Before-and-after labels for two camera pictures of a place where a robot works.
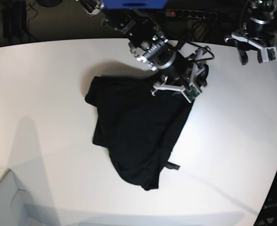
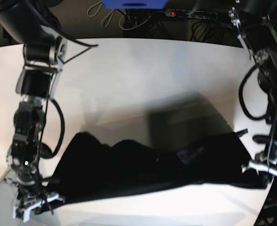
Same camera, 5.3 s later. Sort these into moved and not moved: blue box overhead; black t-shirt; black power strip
Moved: black t-shirt
Not moved: blue box overhead; black power strip
